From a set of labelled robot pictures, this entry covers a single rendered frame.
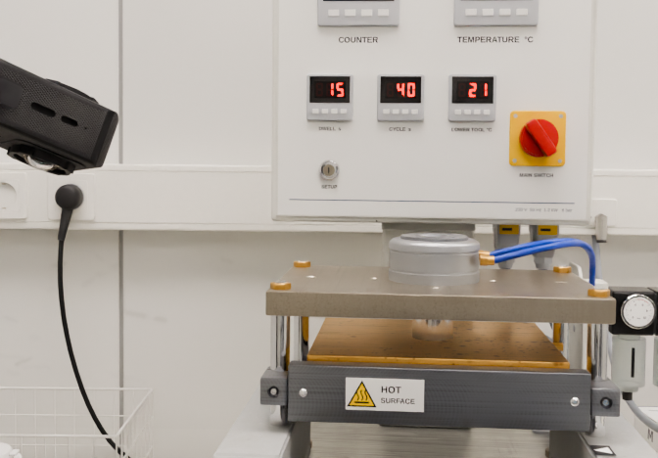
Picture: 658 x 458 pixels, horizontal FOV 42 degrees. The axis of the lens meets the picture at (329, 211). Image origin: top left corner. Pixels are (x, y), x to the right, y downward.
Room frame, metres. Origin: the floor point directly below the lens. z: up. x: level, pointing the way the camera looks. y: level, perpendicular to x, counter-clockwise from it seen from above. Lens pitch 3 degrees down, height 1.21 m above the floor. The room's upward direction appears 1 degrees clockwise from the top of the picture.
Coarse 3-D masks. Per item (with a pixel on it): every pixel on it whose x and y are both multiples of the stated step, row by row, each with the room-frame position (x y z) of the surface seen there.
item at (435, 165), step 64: (320, 0) 0.87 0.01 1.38; (384, 0) 0.87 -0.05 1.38; (448, 0) 0.87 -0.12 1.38; (512, 0) 0.86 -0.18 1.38; (576, 0) 0.86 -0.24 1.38; (320, 64) 0.88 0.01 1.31; (384, 64) 0.87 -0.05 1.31; (448, 64) 0.87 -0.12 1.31; (512, 64) 0.86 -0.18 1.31; (576, 64) 0.86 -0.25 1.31; (320, 128) 0.88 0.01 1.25; (384, 128) 0.87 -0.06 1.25; (448, 128) 0.87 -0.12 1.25; (512, 128) 0.86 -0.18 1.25; (576, 128) 0.86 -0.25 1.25; (320, 192) 0.88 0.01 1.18; (384, 192) 0.87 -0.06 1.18; (448, 192) 0.87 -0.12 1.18; (512, 192) 0.86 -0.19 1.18; (576, 192) 0.86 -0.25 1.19; (384, 256) 0.90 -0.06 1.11
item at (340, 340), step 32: (352, 320) 0.82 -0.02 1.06; (384, 320) 0.82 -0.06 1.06; (416, 320) 0.73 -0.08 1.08; (448, 320) 0.73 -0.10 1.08; (320, 352) 0.67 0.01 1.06; (352, 352) 0.68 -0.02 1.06; (384, 352) 0.68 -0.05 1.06; (416, 352) 0.68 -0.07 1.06; (448, 352) 0.68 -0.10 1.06; (480, 352) 0.68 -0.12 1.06; (512, 352) 0.68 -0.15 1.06; (544, 352) 0.68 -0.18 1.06
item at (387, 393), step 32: (288, 384) 0.65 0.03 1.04; (320, 384) 0.65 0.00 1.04; (352, 384) 0.65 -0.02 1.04; (384, 384) 0.64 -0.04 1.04; (416, 384) 0.64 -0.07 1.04; (448, 384) 0.64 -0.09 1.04; (480, 384) 0.64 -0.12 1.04; (512, 384) 0.64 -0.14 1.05; (544, 384) 0.63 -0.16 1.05; (576, 384) 0.63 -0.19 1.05; (608, 384) 0.64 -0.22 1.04; (288, 416) 0.65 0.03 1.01; (320, 416) 0.65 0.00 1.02; (352, 416) 0.65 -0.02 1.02; (384, 416) 0.64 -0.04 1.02; (416, 416) 0.64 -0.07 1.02; (448, 416) 0.64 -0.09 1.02; (480, 416) 0.64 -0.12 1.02; (512, 416) 0.64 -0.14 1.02; (544, 416) 0.63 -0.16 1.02; (576, 416) 0.63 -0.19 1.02; (608, 416) 0.63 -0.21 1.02
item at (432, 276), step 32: (416, 256) 0.71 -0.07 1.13; (448, 256) 0.71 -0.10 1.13; (480, 256) 0.72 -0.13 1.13; (512, 256) 0.72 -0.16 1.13; (288, 288) 0.67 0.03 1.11; (320, 288) 0.68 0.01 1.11; (352, 288) 0.68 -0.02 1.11; (384, 288) 0.69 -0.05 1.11; (416, 288) 0.69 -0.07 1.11; (448, 288) 0.69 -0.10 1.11; (480, 288) 0.69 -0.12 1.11; (512, 288) 0.69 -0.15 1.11; (544, 288) 0.70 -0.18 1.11; (576, 288) 0.70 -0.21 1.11; (480, 320) 0.65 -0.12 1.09; (512, 320) 0.65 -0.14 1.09; (544, 320) 0.65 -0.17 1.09; (576, 320) 0.65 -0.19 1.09; (608, 320) 0.64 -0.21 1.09
